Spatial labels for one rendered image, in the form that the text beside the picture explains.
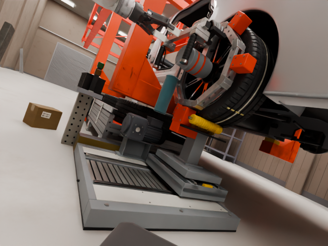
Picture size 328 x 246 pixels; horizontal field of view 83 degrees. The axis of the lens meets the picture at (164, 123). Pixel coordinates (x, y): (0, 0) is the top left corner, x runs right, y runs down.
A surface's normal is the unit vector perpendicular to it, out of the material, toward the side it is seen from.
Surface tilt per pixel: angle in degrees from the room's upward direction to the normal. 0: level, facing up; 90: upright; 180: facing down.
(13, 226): 0
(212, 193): 90
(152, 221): 90
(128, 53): 90
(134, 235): 0
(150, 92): 90
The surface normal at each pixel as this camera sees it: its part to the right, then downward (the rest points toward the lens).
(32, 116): -0.42, -0.14
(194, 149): 0.46, 0.18
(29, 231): 0.36, -0.93
